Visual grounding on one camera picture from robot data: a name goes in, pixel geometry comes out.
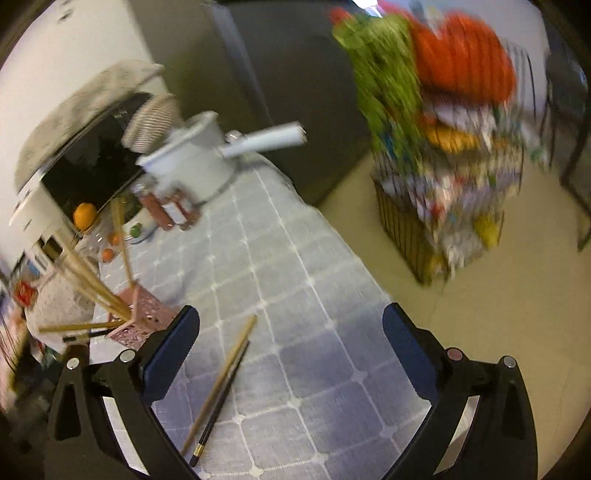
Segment black metal frame stand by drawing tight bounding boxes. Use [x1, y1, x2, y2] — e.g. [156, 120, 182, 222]
[545, 41, 591, 252]

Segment pink perforated plastic basket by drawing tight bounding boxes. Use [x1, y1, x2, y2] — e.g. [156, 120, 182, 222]
[105, 284, 181, 354]

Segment red sauce jar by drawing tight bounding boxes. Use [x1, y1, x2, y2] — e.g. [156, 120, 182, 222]
[164, 185, 201, 229]

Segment large orange fruit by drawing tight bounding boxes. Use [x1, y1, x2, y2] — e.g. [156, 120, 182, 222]
[74, 203, 98, 230]

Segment white microwave oven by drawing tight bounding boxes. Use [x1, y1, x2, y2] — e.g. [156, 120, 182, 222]
[9, 92, 158, 241]

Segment white floral cloth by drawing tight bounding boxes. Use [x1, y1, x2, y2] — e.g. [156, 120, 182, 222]
[28, 263, 100, 342]

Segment red-capped seasoning bottles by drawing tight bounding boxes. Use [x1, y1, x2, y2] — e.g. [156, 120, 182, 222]
[139, 182, 174, 232]

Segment white pot with handle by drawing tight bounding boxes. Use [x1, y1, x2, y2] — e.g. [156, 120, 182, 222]
[137, 111, 308, 204]

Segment wooden chopstick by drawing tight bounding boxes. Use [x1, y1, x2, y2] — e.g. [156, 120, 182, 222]
[38, 320, 123, 334]
[111, 198, 136, 289]
[180, 315, 258, 457]

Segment woven wicker basket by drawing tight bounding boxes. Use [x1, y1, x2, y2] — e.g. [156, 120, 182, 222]
[121, 95, 181, 153]

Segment bundle of wooden chopsticks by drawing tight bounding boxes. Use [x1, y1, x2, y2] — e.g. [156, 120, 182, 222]
[55, 235, 132, 321]

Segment clear glass bowl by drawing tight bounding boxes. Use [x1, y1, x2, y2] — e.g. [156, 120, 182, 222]
[76, 222, 153, 264]

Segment green snack packets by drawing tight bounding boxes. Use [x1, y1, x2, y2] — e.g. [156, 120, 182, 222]
[332, 14, 423, 139]

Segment dark grey cabinet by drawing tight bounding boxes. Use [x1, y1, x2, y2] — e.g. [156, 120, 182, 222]
[203, 0, 377, 208]

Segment black chopstick with gold band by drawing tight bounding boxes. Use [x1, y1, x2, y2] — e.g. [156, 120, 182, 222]
[189, 340, 250, 467]

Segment wire shelf rack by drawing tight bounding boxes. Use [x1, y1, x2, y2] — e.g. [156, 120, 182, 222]
[372, 37, 532, 284]

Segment grey checked tablecloth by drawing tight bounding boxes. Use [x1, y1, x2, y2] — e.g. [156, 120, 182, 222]
[90, 152, 437, 480]

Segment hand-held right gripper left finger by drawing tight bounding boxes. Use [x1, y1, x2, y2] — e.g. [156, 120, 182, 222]
[44, 305, 201, 480]

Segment grey speckled appliance cover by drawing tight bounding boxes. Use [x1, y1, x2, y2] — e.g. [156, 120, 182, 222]
[14, 61, 164, 190]

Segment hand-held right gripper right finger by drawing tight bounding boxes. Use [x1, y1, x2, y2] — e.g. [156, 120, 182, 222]
[382, 302, 540, 480]

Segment orange snack packets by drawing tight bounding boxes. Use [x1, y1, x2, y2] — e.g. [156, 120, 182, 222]
[409, 14, 517, 104]

